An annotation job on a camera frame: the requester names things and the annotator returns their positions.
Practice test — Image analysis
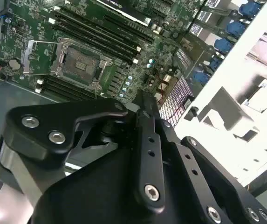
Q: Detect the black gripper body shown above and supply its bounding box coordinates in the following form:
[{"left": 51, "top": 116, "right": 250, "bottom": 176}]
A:
[{"left": 32, "top": 147, "right": 210, "bottom": 224}]

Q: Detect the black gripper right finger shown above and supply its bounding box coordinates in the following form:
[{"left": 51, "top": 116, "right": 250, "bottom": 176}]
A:
[{"left": 145, "top": 94, "right": 267, "bottom": 224}]

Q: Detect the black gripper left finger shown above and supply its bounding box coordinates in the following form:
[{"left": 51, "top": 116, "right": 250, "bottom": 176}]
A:
[{"left": 0, "top": 92, "right": 168, "bottom": 212}]

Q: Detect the metal socket cover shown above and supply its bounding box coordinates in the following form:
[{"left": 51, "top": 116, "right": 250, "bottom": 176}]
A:
[{"left": 22, "top": 39, "right": 65, "bottom": 77}]

